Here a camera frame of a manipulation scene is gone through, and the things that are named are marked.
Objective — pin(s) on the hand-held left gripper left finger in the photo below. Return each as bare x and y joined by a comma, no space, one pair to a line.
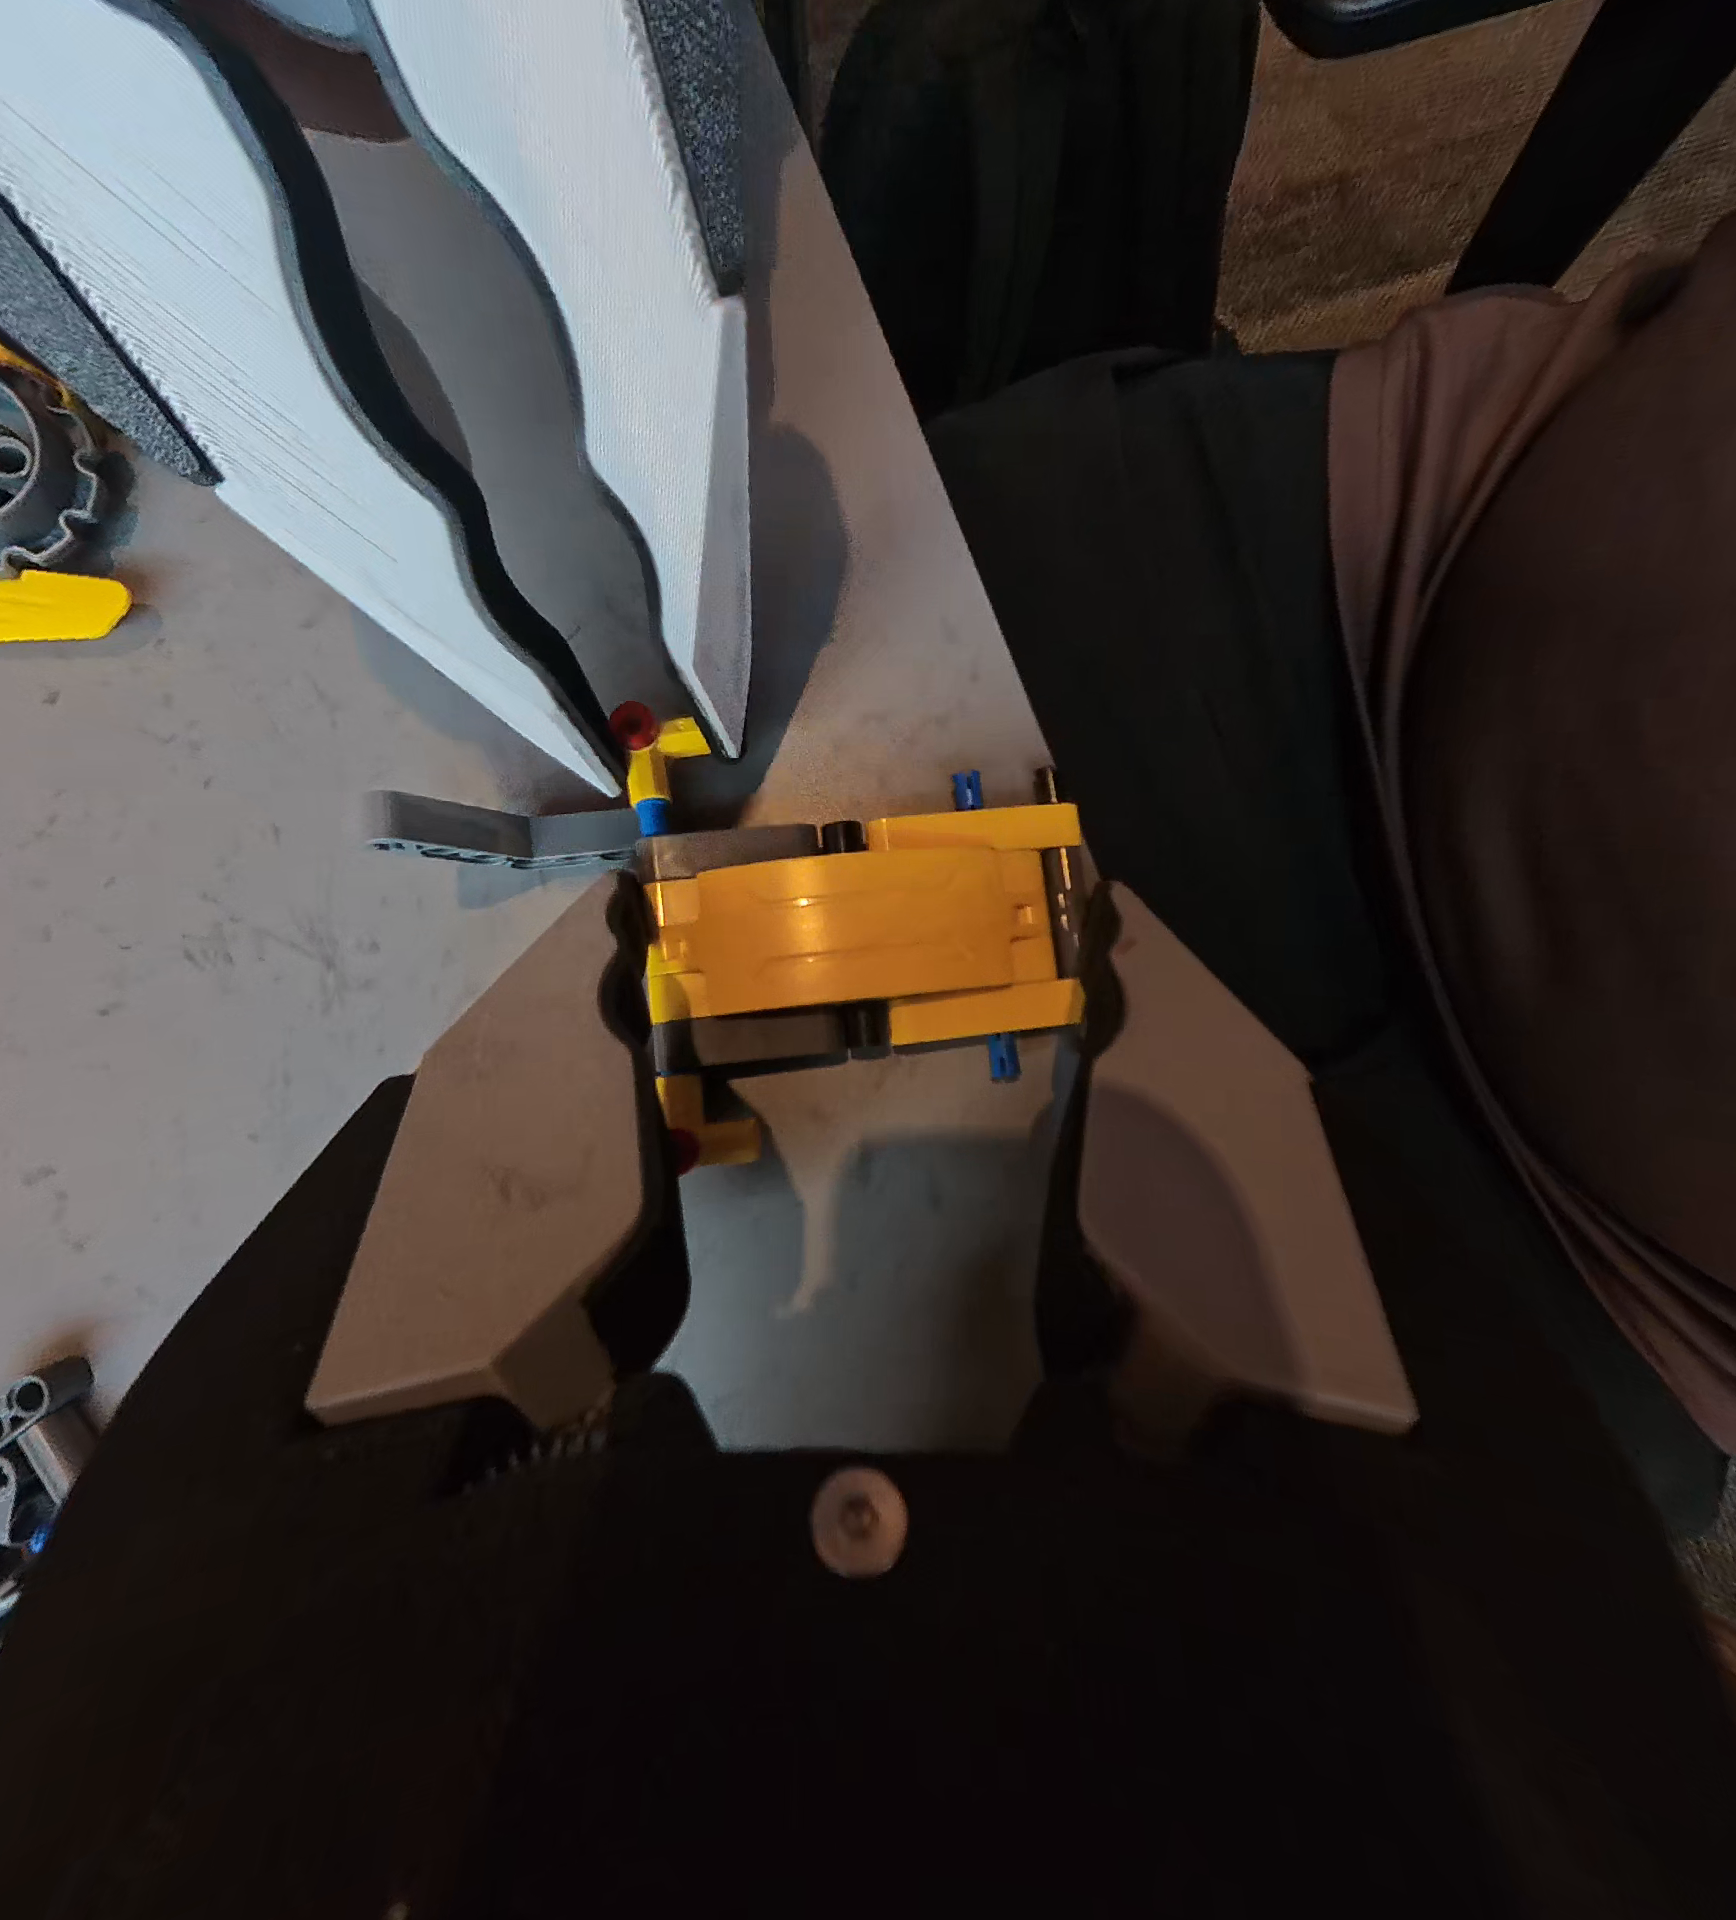
494,1200

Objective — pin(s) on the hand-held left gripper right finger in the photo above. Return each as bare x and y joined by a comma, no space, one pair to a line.
1244,1200

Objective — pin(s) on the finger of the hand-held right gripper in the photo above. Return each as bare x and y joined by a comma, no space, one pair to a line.
629,330
179,270

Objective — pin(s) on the yellow and grey brick assembly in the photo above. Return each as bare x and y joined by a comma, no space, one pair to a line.
838,931

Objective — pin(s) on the grey desk with wooden edge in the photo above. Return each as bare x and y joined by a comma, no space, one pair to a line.
148,990

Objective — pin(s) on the yellow curved panel piece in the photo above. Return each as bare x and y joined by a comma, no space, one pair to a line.
15,611

